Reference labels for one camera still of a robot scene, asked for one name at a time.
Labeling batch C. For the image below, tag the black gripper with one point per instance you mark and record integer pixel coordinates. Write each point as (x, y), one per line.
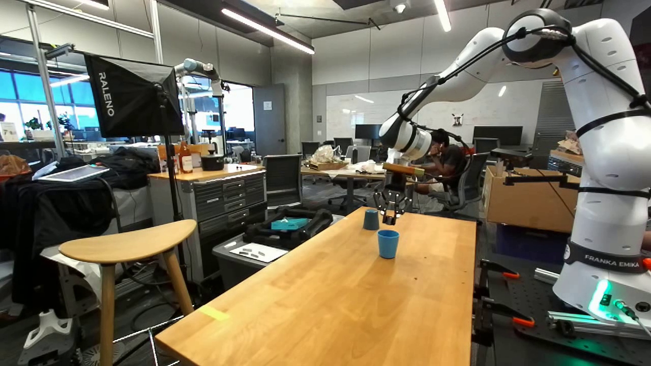
(396, 193)

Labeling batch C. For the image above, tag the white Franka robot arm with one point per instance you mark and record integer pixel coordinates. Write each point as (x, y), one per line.
(603, 155)

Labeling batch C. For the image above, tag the black robot base mat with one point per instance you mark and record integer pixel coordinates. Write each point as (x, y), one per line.
(541, 347)

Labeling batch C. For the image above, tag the dark blue plastic cup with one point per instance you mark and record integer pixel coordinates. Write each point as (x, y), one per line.
(370, 220)

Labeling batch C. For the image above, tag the light blue plastic cup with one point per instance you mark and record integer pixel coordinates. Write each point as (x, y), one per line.
(386, 244)

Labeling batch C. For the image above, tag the seated person with dark hair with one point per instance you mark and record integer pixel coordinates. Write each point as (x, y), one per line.
(448, 166)

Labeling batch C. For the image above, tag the small dark monitor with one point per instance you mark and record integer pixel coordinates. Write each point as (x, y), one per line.
(367, 130)

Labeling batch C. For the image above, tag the grey swivel chair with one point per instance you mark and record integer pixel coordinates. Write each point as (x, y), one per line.
(470, 179)

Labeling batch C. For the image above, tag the black duffel bag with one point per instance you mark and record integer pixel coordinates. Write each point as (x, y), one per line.
(298, 234)

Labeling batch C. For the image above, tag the teal plastic case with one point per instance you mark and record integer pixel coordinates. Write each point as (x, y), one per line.
(289, 225)

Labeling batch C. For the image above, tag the dark framed mesh chair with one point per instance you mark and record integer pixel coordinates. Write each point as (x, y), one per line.
(282, 179)

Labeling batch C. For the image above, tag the wide dark monitor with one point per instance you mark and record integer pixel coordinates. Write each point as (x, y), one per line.
(496, 135)

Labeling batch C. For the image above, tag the cardboard box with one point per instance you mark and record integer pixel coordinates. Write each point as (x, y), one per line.
(530, 200)

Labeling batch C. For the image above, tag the blue storage bin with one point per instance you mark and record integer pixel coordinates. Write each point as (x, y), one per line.
(532, 243)

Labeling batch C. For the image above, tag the grey lidded plastic bin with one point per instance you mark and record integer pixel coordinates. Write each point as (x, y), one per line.
(246, 258)

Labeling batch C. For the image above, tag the grey door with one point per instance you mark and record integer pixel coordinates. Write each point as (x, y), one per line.
(270, 118)

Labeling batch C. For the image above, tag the grey drawer tool cabinet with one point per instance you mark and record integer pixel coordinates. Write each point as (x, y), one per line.
(216, 205)

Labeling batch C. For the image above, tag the black pot on cabinet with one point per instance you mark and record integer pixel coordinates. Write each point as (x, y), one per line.
(211, 164)

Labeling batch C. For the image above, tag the yellow tape strip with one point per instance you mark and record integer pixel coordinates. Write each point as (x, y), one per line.
(215, 314)

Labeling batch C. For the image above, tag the red labelled bottle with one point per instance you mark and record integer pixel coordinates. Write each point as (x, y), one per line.
(186, 160)

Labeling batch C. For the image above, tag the black softbox light stand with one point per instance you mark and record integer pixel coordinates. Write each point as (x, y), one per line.
(171, 175)

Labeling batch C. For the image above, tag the green lit aluminium extrusion bar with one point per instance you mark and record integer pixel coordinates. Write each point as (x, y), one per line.
(591, 321)

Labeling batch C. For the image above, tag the wooden stool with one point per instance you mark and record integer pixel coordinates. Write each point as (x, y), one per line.
(128, 244)

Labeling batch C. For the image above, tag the black photo softbox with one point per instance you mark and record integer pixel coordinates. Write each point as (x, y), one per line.
(132, 98)

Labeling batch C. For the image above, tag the black draped jacket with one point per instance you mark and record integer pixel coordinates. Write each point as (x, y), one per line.
(47, 225)

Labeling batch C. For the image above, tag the white stand foot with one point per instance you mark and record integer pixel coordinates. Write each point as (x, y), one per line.
(47, 339)

